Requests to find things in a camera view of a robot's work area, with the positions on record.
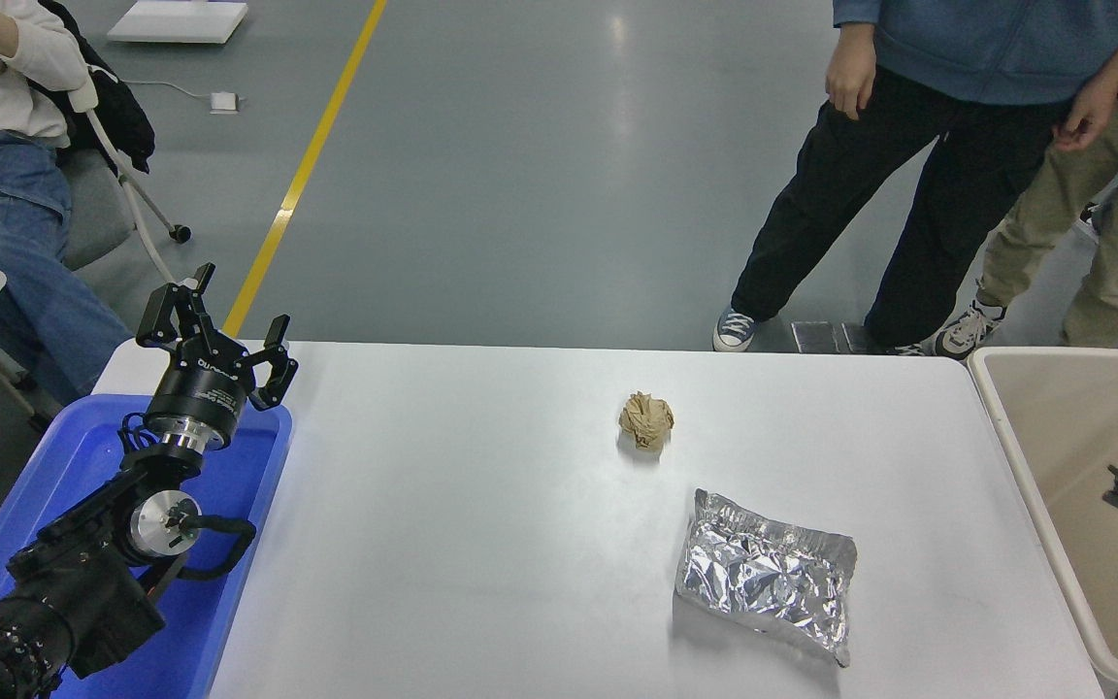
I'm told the crumpled silver foil tray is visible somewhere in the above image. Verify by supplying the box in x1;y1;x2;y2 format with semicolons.
674;487;859;669

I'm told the large pale plastic bin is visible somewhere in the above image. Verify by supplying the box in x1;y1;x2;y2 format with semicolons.
966;345;1118;689

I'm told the grey chair with white frame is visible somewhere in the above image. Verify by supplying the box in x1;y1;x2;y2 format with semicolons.
54;68;193;274

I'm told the black jacket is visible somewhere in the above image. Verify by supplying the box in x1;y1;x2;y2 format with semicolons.
30;0;156;175

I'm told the metal floor plate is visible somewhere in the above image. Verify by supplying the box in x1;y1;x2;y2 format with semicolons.
789;319;876;353

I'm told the crumpled tan paper ball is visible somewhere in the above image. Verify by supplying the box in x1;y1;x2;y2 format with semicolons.
617;390;675;453

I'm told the blue plastic tray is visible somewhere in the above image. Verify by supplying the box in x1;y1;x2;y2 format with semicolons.
0;391;294;699

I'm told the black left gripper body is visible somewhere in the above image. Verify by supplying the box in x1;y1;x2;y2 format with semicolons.
146;348;257;437

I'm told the white flat floor platform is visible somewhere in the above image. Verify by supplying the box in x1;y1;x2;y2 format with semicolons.
105;0;249;46

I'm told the standing person's left hand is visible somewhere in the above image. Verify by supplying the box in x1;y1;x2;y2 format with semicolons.
1051;73;1118;154

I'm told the standing person's right hand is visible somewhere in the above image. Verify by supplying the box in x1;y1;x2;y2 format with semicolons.
824;23;878;123

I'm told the thin white floor cable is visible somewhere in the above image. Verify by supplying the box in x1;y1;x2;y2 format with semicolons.
120;78;214;101

